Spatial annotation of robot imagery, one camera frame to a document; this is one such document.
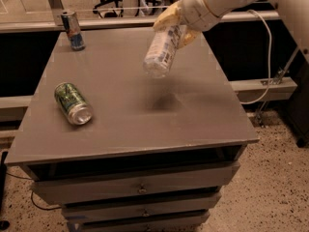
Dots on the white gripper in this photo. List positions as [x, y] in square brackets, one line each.
[200, 11]

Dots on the clear plastic water bottle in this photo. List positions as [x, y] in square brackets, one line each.
[160, 56]

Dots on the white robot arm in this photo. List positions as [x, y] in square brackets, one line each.
[294, 14]

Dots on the black office chair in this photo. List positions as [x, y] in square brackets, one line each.
[117, 12]

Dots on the blue silver energy drink can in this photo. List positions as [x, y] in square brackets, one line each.
[73, 30]

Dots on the grey drawer cabinet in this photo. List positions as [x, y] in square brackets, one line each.
[191, 116]

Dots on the green soda can lying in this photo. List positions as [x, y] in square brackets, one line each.
[72, 103]

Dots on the top grey drawer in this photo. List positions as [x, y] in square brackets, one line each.
[197, 176]

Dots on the grey drawer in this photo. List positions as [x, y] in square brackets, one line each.
[155, 223]
[143, 206]
[197, 176]

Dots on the middle grey drawer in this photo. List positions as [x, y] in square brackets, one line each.
[143, 206]

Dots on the bottom grey drawer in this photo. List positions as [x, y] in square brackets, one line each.
[155, 223]

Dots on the metal railing frame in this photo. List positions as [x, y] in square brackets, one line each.
[89, 24]

